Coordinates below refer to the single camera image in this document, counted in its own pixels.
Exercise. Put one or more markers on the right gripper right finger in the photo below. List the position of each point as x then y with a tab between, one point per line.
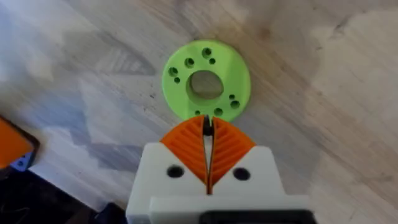
245	161

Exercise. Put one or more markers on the green disc with holes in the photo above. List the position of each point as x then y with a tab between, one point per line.
206	81

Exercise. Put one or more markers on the orange ribbed wedge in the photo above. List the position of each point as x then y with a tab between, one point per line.
12	144

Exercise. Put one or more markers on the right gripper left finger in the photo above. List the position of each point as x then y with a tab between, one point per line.
174	161

